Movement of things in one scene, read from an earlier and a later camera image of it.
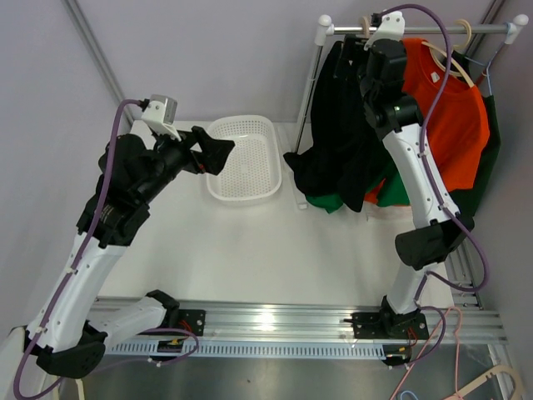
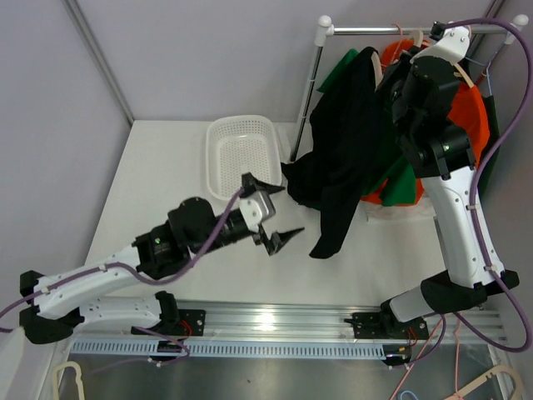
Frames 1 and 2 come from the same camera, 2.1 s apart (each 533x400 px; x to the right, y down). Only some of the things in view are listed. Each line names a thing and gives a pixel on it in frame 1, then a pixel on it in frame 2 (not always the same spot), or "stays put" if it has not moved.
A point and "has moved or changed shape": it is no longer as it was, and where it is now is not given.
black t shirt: [346, 157] has moved or changed shape
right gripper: [352, 51] to [402, 67]
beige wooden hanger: [366, 27] to [416, 36]
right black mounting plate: [389, 326] stays put
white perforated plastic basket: [252, 169] stays put
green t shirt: [394, 192] has moved or changed shape
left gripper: [214, 152] to [276, 241]
